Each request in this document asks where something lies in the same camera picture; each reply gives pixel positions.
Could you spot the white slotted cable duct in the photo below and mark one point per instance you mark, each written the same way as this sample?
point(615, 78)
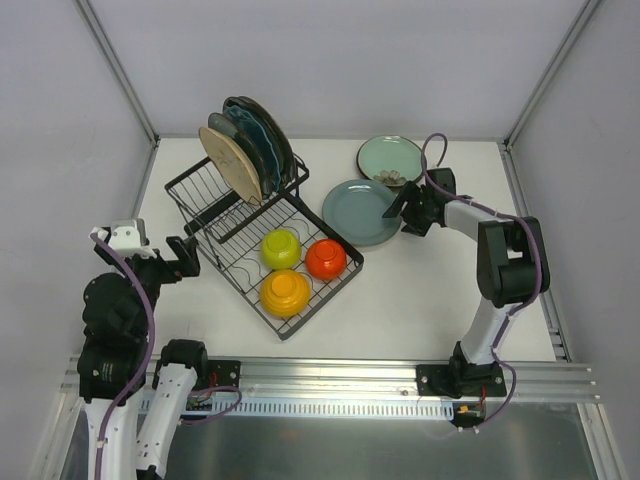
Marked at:
point(403, 408)

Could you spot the orange bowl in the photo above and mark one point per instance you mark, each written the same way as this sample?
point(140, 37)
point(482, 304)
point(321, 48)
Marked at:
point(326, 259)

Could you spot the green bowl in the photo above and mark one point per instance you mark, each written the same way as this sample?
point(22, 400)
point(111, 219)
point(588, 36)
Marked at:
point(280, 249)

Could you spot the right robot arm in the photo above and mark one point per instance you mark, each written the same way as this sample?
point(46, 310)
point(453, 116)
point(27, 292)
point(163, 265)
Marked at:
point(511, 272)

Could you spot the dark blue speckled plate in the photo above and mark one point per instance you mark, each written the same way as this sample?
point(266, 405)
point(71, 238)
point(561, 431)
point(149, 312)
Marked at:
point(232, 129)

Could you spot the black striped cream plate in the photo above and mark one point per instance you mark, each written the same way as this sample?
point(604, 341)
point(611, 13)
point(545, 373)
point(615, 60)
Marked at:
point(236, 101)

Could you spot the aluminium frame post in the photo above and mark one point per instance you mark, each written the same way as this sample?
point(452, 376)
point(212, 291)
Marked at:
point(101, 38)
point(568, 42)

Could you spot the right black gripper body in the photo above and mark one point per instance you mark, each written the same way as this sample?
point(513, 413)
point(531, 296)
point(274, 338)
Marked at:
point(413, 207)

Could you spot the black wire dish rack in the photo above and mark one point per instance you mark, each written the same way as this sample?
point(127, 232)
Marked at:
point(229, 233)

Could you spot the cream bird plate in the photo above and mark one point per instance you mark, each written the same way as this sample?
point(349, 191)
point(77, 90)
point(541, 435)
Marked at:
point(233, 165)

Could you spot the right aluminium frame post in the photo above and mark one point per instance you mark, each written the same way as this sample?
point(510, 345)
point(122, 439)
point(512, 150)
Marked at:
point(568, 42)

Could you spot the grey deer plate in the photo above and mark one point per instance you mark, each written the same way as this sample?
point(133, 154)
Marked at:
point(289, 159)

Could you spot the grey blue plate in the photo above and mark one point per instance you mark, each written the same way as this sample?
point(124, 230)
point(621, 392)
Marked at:
point(354, 209)

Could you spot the left aluminium frame post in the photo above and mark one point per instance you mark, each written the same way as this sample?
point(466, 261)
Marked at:
point(101, 38)

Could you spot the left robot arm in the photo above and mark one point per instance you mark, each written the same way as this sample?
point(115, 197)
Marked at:
point(119, 335)

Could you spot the yellow ribbed bowl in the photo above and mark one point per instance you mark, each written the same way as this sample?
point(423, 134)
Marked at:
point(285, 293)

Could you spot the aluminium mounting rail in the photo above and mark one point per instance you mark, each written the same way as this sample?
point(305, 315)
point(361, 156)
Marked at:
point(545, 382)

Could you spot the mint green flower plate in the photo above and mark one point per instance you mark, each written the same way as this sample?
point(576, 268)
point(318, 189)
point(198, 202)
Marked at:
point(390, 160)

